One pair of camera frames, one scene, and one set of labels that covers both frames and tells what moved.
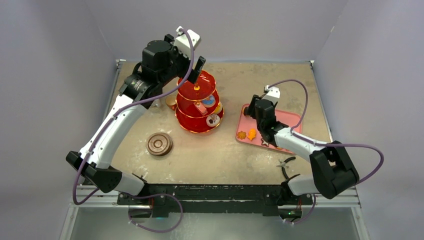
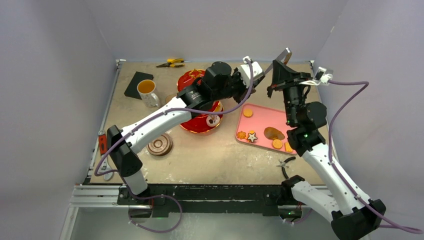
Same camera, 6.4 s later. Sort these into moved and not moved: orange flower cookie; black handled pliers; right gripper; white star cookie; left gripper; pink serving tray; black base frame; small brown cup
Moved: white star cookie; right gripper; left gripper
Not moved: black handled pliers; small brown cup; pink serving tray; black base frame; orange flower cookie
